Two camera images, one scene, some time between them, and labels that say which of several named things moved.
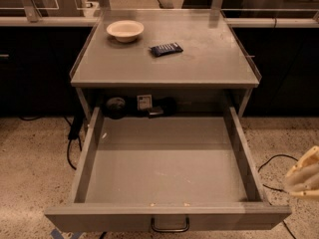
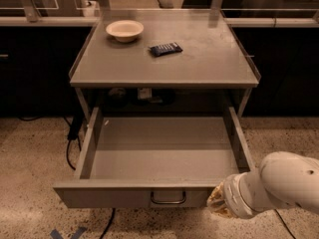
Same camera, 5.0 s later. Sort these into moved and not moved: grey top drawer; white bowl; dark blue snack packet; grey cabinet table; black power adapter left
Moved: grey top drawer
Not moved: dark blue snack packet; grey cabinet table; white bowl; black power adapter left
